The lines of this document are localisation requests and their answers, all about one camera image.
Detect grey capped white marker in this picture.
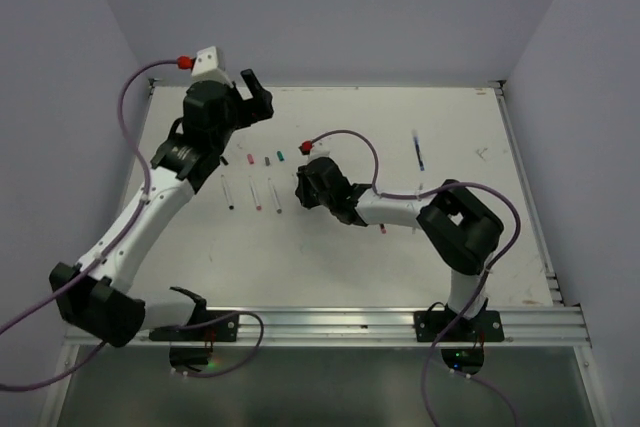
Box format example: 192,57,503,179
267,178,283,214

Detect pink capped white marker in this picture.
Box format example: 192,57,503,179
248,176,262,211

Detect black white marker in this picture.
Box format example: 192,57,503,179
220,175,235,210

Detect blue gel pen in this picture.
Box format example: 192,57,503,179
411,129,425,172

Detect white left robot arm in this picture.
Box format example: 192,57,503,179
49,69,274,347

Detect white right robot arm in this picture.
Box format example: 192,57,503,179
295,157,504,340

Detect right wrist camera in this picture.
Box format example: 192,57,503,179
309,143,330,160

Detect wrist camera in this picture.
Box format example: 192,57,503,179
191,46,230,84
309,143,330,160

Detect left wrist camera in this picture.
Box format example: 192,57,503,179
191,46,230,84

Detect aluminium front mounting rail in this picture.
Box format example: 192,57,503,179
64,304,594,348

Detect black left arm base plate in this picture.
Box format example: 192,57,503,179
149,310,239,373

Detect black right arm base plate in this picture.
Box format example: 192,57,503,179
413,302,506,378

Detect aluminium table edge rail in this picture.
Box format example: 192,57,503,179
489,80,566,307

